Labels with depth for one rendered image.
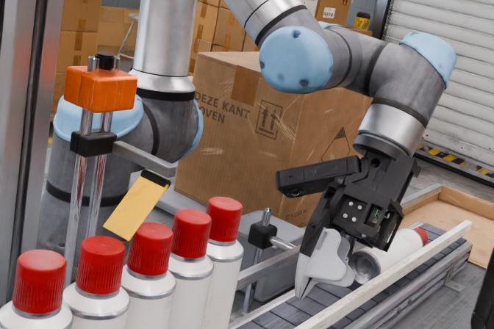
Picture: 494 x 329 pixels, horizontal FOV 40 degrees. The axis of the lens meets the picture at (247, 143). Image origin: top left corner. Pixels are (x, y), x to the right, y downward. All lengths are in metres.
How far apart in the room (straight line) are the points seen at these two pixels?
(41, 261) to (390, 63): 0.53
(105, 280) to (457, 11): 4.91
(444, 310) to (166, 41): 0.60
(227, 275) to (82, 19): 3.65
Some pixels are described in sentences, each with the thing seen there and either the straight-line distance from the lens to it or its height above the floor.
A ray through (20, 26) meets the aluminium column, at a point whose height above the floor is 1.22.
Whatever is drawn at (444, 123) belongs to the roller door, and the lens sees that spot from 5.34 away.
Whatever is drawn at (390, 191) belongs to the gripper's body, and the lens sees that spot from 0.82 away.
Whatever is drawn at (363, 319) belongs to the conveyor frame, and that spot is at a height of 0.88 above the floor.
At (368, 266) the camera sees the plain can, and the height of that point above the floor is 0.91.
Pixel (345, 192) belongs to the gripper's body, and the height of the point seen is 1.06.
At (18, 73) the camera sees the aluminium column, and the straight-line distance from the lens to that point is 0.58.
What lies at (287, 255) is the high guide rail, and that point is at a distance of 0.85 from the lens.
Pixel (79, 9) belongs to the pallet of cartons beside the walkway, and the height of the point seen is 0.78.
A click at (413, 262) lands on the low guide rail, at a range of 1.07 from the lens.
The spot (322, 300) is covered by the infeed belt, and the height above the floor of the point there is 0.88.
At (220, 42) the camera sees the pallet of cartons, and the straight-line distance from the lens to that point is 4.64.
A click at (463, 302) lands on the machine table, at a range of 1.20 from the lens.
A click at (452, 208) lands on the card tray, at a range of 1.63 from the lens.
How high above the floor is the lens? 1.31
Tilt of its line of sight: 16 degrees down
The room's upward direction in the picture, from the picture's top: 11 degrees clockwise
